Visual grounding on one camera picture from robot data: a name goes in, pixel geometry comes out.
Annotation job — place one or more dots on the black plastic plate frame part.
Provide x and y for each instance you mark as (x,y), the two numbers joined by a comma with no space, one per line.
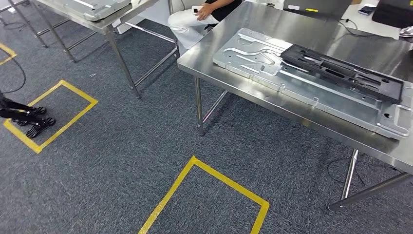
(380,88)

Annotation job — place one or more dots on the person's forearm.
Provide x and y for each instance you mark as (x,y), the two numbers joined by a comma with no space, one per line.
(219,4)

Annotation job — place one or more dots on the stainless steel workbench table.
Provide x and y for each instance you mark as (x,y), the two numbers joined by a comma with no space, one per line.
(245,19)
(122,19)

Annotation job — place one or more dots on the yellow floor tape marking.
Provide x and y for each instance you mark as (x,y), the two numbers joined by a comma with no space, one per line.
(226,181)

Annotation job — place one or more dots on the large stamped metal plate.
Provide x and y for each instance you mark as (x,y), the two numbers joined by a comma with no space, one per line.
(251,58)
(96,8)

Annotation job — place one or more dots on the seated person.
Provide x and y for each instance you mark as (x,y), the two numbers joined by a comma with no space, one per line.
(185,27)

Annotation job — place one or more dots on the person's hand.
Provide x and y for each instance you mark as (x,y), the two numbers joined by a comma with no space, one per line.
(206,12)

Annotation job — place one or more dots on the white handheld phone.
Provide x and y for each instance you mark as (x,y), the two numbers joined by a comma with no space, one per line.
(196,9)

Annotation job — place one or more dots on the grey laptop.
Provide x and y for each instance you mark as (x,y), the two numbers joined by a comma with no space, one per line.
(316,8)

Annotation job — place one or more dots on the black and silver humanoid robot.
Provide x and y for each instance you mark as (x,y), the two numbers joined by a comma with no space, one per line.
(29,116)

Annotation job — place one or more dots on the white table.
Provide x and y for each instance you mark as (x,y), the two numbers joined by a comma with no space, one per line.
(364,25)

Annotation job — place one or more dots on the dark smartphone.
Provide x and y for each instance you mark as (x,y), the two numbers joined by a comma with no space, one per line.
(367,9)

